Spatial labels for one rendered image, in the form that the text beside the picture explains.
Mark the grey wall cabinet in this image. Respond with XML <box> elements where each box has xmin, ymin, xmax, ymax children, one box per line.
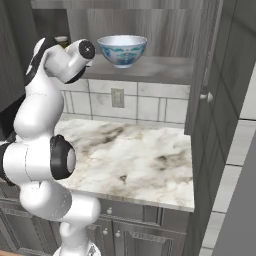
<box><xmin>30</xmin><ymin>0</ymin><xmax>205</xmax><ymax>86</ymax></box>

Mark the white bowl with blue pattern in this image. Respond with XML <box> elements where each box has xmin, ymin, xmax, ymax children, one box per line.
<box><xmin>97</xmin><ymin>34</ymin><xmax>148</xmax><ymax>69</ymax></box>

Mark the round silver door knob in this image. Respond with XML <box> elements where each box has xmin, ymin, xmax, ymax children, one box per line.
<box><xmin>199</xmin><ymin>92</ymin><xmax>214</xmax><ymax>104</ymax></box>

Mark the beige wall socket plate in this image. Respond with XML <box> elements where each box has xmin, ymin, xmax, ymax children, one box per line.
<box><xmin>110</xmin><ymin>87</ymin><xmax>125</xmax><ymax>109</ymax></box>

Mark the grey base cupboard door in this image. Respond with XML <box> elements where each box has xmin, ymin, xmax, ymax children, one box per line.
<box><xmin>85</xmin><ymin>216</ymin><xmax>114</xmax><ymax>256</ymax></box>
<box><xmin>112</xmin><ymin>219</ymin><xmax>188</xmax><ymax>256</ymax></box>
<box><xmin>0</xmin><ymin>196</ymin><xmax>64</xmax><ymax>256</ymax></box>

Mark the grey open cabinet door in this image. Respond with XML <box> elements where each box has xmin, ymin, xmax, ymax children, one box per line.
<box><xmin>0</xmin><ymin>0</ymin><xmax>34</xmax><ymax>114</ymax></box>
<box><xmin>184</xmin><ymin>0</ymin><xmax>256</xmax><ymax>256</ymax></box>

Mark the grey drawer front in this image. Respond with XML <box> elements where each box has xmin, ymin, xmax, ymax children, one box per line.
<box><xmin>99</xmin><ymin>198</ymin><xmax>145</xmax><ymax>222</ymax></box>

